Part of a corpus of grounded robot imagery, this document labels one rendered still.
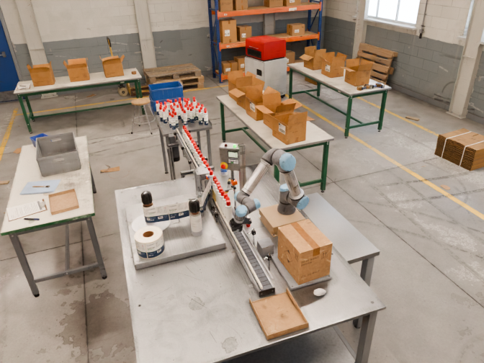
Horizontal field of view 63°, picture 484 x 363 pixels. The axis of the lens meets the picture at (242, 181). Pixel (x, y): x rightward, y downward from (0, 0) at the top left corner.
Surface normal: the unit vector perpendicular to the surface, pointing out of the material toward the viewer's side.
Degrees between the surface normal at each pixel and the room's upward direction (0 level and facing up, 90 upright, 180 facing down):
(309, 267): 90
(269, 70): 90
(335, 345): 2
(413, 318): 0
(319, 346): 2
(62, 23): 90
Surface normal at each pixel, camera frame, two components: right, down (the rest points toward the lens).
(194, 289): -0.04, -0.87
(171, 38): 0.36, 0.45
